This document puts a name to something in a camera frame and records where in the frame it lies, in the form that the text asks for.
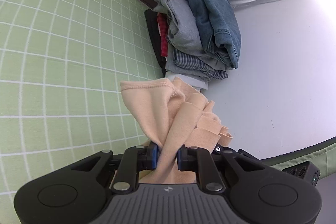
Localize folded black garment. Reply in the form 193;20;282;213
144;9;167;76

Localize folded red garment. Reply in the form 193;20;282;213
157;13;169;57

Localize folded blue plaid shirt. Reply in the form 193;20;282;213
173;49;228;80

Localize beige long sleeve shirt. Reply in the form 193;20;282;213
120;77;232;184

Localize folded blue denim jeans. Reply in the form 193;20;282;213
187;0;242;69

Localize green grid cutting mat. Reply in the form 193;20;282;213
0;0;169;204

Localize folded white shirt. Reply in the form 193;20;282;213
165;71;209;90

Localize folded grey sweatshirt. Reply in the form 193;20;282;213
154;0;207;60

